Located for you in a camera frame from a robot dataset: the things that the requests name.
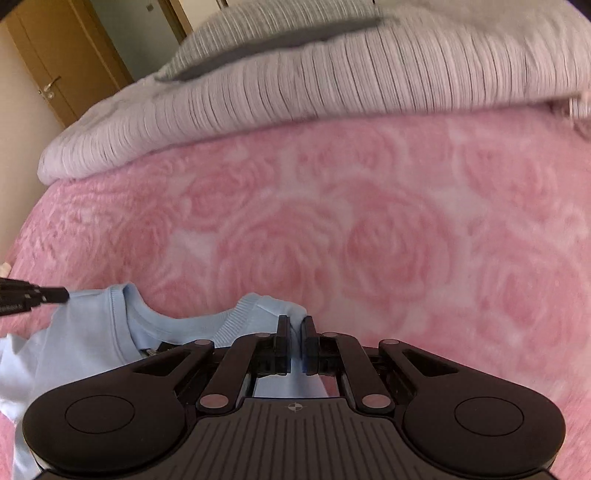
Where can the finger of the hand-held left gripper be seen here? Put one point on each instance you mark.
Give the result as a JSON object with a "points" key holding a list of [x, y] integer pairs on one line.
{"points": [[32, 295]]}

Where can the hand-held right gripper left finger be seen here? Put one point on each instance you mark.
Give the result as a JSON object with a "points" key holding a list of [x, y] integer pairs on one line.
{"points": [[283, 346]]}

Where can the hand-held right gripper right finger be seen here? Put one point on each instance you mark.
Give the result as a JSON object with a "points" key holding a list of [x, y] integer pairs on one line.
{"points": [[308, 346]]}

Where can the light blue shirt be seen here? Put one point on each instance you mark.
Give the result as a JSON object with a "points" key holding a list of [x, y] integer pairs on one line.
{"points": [[92, 332]]}

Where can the pink floral blanket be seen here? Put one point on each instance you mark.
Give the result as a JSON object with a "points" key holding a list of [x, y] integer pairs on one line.
{"points": [[369, 207]]}

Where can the wooden door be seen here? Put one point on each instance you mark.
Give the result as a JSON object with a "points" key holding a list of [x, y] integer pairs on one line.
{"points": [[55, 41]]}

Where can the pale ribbed quilt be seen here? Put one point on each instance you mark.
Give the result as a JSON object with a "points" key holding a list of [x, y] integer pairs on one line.
{"points": [[346, 78]]}

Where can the grey striped pillow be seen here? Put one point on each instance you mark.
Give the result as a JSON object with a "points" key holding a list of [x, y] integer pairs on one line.
{"points": [[240, 32]]}

